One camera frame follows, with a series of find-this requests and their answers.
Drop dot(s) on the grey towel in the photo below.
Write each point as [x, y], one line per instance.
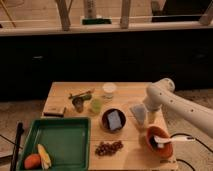
[139, 113]

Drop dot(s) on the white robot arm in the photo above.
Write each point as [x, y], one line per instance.
[162, 93]

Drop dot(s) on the white paper cup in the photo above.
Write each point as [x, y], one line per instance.
[109, 89]

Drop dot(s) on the green plastic cup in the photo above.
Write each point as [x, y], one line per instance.
[96, 105]

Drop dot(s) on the blue sponge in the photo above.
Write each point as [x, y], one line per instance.
[114, 121]

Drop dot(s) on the black bowl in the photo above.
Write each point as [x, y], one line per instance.
[105, 123]

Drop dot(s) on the brown wooden block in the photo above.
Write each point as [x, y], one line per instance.
[54, 111]

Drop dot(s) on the bunch of dark grapes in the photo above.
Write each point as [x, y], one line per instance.
[108, 149]

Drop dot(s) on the green base stand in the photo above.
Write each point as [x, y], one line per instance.
[96, 21]

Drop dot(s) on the green plastic tray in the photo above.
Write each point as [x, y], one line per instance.
[66, 140]

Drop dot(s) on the orange plastic bowl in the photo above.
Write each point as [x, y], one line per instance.
[167, 151]

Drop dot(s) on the black pole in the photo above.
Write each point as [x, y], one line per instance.
[19, 132]

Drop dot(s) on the orange fruit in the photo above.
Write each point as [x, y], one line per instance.
[32, 161]

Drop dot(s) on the white handled brush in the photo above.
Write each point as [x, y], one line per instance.
[170, 139]

